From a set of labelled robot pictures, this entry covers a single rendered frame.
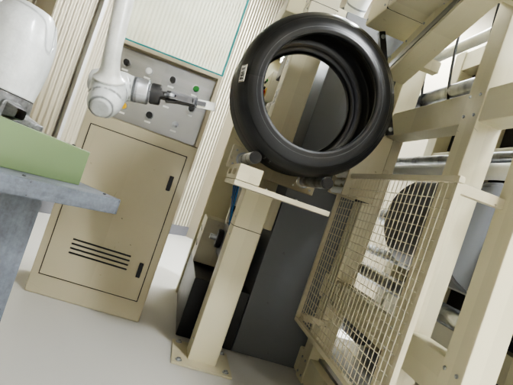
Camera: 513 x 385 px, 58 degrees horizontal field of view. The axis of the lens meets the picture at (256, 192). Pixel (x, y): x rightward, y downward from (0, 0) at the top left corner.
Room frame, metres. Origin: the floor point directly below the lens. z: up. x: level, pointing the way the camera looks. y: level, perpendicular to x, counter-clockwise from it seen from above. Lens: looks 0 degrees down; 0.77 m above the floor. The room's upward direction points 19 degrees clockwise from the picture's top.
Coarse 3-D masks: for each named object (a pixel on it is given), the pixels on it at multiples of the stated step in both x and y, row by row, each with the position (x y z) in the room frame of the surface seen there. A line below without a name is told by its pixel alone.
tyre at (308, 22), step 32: (288, 32) 1.61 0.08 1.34; (320, 32) 1.62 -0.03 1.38; (352, 32) 1.64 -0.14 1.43; (256, 64) 1.60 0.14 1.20; (352, 64) 1.92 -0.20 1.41; (384, 64) 1.67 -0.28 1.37; (256, 96) 1.60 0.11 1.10; (352, 96) 1.95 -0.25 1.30; (384, 96) 1.67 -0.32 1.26; (256, 128) 1.62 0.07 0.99; (352, 128) 1.95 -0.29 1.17; (384, 128) 1.70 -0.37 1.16; (288, 160) 1.64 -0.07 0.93; (320, 160) 1.65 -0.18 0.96; (352, 160) 1.68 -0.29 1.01
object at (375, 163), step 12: (384, 144) 2.03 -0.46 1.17; (372, 156) 2.03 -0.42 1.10; (384, 156) 2.04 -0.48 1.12; (360, 168) 2.02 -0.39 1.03; (372, 168) 2.03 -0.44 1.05; (336, 180) 2.19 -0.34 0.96; (348, 180) 2.02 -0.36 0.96; (360, 180) 2.03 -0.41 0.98; (372, 180) 2.03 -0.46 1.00; (336, 192) 2.14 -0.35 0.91; (348, 192) 2.02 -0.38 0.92; (360, 192) 2.03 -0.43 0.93; (372, 192) 2.04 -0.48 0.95
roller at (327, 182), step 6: (300, 180) 2.00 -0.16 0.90; (306, 180) 1.90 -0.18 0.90; (312, 180) 1.81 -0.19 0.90; (318, 180) 1.73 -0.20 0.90; (324, 180) 1.69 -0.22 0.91; (330, 180) 1.69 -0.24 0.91; (306, 186) 1.96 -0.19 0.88; (312, 186) 1.84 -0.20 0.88; (318, 186) 1.74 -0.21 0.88; (324, 186) 1.69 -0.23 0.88; (330, 186) 1.69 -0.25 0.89
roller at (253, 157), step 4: (252, 152) 1.65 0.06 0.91; (256, 152) 1.65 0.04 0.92; (240, 156) 1.92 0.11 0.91; (244, 156) 1.78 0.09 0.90; (248, 156) 1.67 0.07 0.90; (252, 156) 1.64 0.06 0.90; (256, 156) 1.65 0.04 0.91; (260, 156) 1.65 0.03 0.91; (240, 160) 1.89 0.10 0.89; (244, 160) 1.78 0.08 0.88; (248, 160) 1.69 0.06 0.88; (252, 160) 1.64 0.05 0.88; (256, 160) 1.65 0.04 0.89; (260, 160) 1.65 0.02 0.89
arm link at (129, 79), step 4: (92, 72) 1.60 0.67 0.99; (124, 72) 1.64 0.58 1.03; (88, 76) 1.60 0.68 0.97; (124, 76) 1.60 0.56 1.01; (128, 76) 1.62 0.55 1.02; (132, 76) 1.63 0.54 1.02; (88, 80) 1.60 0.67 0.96; (128, 80) 1.61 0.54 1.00; (132, 80) 1.62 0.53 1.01; (88, 84) 1.61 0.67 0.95; (128, 84) 1.60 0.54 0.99; (132, 84) 1.62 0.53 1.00; (88, 88) 1.62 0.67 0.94; (128, 88) 1.60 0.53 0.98; (132, 88) 1.62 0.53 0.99; (128, 92) 1.61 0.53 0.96; (128, 96) 1.63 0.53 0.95; (128, 100) 1.65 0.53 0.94
